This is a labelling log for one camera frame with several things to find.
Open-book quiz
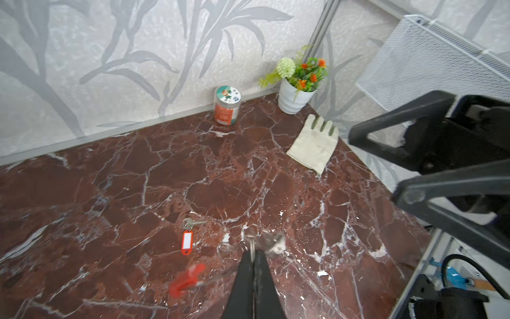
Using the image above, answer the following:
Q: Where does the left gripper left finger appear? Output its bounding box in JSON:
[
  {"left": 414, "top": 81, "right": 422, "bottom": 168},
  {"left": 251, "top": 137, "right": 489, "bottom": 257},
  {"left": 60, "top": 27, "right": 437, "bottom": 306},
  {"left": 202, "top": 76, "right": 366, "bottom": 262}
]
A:
[{"left": 221, "top": 250, "right": 255, "bottom": 319}]

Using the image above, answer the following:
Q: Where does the metal keyring with red handle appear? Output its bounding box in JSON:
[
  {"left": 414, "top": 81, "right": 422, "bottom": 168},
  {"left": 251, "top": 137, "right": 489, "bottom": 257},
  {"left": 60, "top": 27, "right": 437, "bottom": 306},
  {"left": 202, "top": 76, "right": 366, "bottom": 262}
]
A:
[{"left": 167, "top": 230, "right": 286, "bottom": 299}]

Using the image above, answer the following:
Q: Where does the white pot with flowers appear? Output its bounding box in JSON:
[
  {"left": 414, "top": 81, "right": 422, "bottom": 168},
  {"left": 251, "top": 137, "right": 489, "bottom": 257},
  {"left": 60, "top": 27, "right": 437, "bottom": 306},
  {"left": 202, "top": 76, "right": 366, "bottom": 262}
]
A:
[{"left": 258, "top": 45, "right": 328, "bottom": 115}]

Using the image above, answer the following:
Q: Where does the cream work glove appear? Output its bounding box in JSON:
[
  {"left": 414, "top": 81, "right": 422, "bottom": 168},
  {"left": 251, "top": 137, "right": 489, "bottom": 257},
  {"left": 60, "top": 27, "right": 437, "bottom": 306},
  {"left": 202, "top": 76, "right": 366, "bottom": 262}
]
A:
[{"left": 286, "top": 114, "right": 339, "bottom": 175}]

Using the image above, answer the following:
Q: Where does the blue toy garden fork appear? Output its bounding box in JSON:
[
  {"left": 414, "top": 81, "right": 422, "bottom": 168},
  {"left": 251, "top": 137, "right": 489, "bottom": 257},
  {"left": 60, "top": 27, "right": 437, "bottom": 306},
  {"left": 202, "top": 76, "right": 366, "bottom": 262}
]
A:
[{"left": 429, "top": 258, "right": 495, "bottom": 291}]

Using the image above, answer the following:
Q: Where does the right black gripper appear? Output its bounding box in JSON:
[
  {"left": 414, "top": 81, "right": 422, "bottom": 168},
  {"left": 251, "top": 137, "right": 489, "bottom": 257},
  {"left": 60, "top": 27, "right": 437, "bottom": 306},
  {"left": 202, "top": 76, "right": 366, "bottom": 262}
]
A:
[{"left": 348, "top": 90, "right": 509, "bottom": 268}]

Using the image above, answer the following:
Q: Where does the white wire mesh basket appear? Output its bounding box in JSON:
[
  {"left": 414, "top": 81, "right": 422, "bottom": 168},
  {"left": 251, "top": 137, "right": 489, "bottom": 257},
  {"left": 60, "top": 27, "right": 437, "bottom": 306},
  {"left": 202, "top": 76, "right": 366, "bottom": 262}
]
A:
[{"left": 356, "top": 15, "right": 509, "bottom": 111}]

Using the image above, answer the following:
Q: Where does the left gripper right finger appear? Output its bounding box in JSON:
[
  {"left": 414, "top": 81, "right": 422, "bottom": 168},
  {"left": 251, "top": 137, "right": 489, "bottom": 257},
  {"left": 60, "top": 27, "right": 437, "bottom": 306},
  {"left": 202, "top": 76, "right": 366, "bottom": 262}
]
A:
[{"left": 253, "top": 250, "right": 286, "bottom": 319}]

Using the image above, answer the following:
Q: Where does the key with red tag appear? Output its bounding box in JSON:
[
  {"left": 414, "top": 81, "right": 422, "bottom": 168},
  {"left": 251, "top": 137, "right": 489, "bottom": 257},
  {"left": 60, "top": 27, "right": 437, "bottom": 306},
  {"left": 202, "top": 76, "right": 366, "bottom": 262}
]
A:
[{"left": 181, "top": 217, "right": 206, "bottom": 255}]

